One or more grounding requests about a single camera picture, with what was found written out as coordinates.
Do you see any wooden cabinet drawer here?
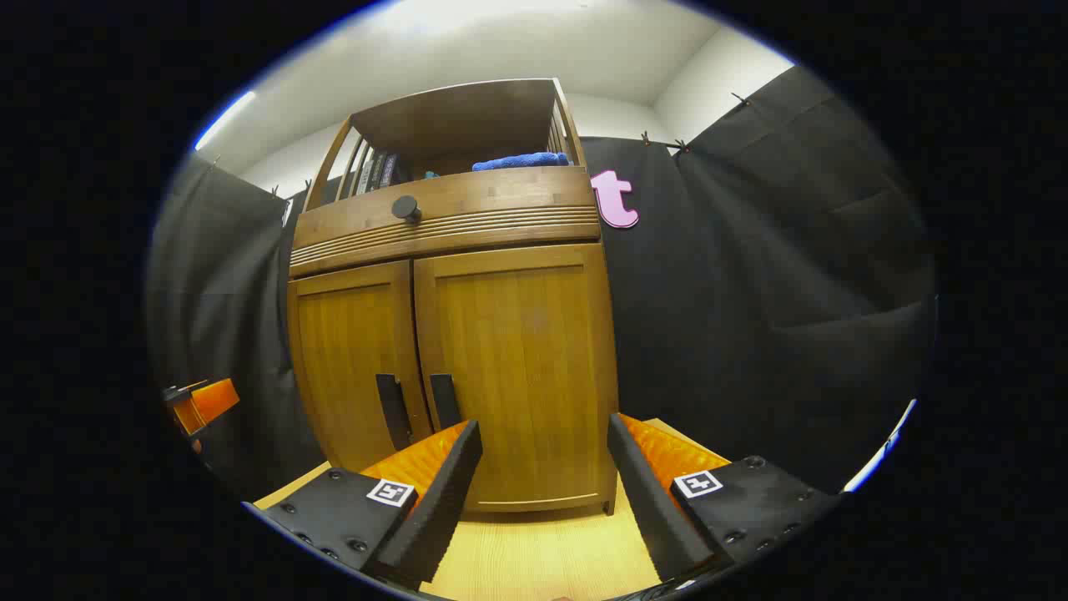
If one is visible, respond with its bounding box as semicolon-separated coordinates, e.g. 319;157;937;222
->
290;165;602;279

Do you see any black door handle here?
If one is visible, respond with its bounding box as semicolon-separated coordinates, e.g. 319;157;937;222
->
375;373;413;452
430;373;464;431

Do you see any wooden shoe cabinet door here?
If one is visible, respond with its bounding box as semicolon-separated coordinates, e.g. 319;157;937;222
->
414;242;620;513
288;260;433;472

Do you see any wooden double-door shoe cabinet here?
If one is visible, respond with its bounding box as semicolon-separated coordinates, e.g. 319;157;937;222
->
286;78;620;516

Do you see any blue folded towel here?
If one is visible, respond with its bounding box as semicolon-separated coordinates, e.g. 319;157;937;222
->
472;152;572;173

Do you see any black backdrop cloth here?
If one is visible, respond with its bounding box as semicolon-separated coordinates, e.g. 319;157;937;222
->
146;65;940;503

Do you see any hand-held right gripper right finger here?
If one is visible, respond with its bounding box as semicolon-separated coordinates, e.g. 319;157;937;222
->
607;413;842;584

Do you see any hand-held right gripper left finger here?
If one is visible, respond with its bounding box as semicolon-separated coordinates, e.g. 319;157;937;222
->
242;419;483;589

